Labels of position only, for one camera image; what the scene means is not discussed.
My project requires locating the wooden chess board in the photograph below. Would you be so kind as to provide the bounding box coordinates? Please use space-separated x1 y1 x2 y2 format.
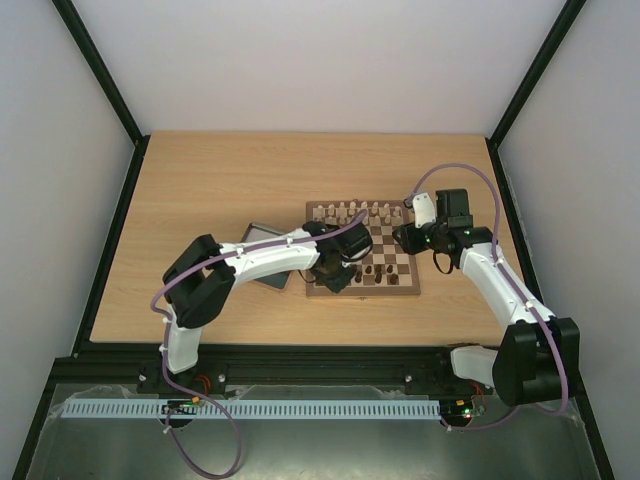
304 199 422 300

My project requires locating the metal tin tray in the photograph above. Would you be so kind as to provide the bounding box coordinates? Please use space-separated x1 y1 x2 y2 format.
240 221 292 292

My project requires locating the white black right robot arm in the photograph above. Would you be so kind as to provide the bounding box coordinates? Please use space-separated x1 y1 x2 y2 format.
393 189 580 414

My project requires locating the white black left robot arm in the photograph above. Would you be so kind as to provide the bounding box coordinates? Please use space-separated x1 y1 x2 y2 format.
151 214 373 374

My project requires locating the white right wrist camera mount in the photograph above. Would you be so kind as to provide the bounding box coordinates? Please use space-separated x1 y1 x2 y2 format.
403 192 436 229

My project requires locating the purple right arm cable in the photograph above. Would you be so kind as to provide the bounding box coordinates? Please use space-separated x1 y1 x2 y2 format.
410 162 571 433

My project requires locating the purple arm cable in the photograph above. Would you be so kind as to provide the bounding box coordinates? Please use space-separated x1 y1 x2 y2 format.
410 162 571 433
150 209 370 479

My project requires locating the black aluminium frame rail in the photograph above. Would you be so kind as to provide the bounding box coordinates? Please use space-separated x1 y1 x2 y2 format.
49 344 581 396

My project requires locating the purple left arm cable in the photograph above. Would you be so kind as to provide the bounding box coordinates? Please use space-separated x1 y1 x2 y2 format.
150 209 370 479

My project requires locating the light blue slotted cable duct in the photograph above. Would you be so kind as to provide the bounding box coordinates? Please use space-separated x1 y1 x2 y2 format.
61 399 441 420

